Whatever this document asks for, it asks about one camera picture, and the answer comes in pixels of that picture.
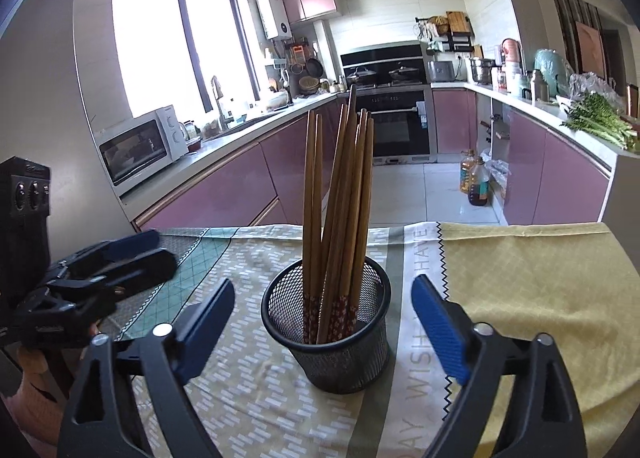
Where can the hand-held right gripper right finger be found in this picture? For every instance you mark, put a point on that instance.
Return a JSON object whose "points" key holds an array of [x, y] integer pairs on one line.
{"points": [[442, 323]]}

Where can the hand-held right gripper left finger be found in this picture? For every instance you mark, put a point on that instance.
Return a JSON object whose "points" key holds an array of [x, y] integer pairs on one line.
{"points": [[210, 318]]}

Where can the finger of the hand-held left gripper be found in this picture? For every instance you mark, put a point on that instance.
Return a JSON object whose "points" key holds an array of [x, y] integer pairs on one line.
{"points": [[145, 270], [132, 244]]}

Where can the black mesh utensil holder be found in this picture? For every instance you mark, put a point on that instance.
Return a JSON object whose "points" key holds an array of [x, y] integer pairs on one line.
{"points": [[345, 363]]}

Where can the bunch of wooden chopsticks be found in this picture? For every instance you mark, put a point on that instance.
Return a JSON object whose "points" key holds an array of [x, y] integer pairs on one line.
{"points": [[312, 188]]}

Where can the person's left forearm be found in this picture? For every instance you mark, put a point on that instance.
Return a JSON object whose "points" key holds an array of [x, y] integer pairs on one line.
{"points": [[42, 388]]}

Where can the printed green yellow tablecloth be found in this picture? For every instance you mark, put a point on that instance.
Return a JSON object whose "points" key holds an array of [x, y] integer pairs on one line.
{"points": [[525, 288]]}

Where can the pink base cabinets with sink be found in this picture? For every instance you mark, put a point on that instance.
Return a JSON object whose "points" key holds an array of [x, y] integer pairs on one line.
{"points": [[225, 188]]}

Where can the white microwave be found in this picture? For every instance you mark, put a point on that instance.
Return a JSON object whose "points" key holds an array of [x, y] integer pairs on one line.
{"points": [[165, 138]]}

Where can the dark oil bottle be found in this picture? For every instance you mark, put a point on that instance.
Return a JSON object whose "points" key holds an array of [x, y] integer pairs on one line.
{"points": [[479, 185]]}

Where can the yellow oil bottle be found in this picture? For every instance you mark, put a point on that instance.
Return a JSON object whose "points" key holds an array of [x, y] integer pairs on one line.
{"points": [[467, 175]]}

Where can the crumpled plastic bag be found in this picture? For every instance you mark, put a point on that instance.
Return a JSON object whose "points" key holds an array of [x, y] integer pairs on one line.
{"points": [[495, 175]]}

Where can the chrome faucet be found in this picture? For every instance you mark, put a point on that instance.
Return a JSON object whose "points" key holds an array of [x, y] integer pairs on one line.
{"points": [[218, 98]]}

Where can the kitchen window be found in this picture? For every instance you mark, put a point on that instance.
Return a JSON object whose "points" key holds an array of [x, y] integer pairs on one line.
{"points": [[150, 48]]}

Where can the black integrated stove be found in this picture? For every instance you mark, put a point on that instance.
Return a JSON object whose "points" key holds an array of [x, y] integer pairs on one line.
{"points": [[400, 128]]}

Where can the hanging frying pans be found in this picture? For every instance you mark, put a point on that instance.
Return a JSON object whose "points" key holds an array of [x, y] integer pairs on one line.
{"points": [[310, 70]]}

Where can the silver countertop appliance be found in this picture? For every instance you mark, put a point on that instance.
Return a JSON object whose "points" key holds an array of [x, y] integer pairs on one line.
{"points": [[442, 71]]}

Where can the black wok with lid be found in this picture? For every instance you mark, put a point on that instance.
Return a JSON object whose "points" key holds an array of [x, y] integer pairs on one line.
{"points": [[402, 72], [360, 74]]}

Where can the steel stockpot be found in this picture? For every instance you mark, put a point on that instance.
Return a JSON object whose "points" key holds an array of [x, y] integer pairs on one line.
{"points": [[481, 70]]}

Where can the bunch of green vegetables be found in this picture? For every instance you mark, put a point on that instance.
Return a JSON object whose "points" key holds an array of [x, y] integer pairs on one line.
{"points": [[600, 120]]}

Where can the white water heater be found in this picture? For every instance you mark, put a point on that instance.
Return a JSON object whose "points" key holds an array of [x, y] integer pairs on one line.
{"points": [[274, 15]]}

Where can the mint green appliance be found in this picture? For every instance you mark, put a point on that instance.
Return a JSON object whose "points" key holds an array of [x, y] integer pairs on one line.
{"points": [[552, 68]]}

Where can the clear plastic bag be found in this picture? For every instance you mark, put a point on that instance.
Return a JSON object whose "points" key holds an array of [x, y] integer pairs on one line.
{"points": [[592, 85]]}

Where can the pink kettle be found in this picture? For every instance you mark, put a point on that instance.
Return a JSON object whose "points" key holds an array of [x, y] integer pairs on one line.
{"points": [[511, 50]]}

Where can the brown tumbler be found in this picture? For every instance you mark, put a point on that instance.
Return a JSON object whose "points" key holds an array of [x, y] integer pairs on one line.
{"points": [[633, 100]]}

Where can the wooden cutting board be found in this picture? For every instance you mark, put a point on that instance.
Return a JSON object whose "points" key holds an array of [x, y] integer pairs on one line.
{"points": [[459, 23]]}

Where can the black wall rack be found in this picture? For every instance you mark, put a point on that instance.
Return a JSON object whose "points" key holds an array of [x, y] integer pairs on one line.
{"points": [[440, 45]]}

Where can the striped wall panel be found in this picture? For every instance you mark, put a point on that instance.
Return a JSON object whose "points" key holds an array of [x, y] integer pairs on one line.
{"points": [[567, 8]]}

